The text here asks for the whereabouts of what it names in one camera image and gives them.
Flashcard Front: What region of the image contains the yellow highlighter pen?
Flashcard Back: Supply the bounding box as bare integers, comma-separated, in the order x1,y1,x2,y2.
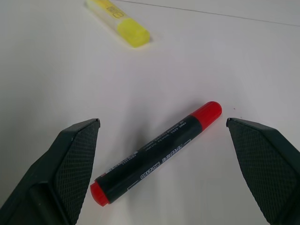
84,0,151,49

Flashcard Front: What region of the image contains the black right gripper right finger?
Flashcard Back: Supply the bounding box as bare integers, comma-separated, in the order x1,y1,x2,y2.
225,117,300,225

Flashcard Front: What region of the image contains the black marker with red cap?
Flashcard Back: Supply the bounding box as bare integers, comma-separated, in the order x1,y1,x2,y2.
90,101,223,207

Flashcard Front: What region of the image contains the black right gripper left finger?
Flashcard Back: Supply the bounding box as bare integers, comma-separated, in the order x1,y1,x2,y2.
0,118,101,225

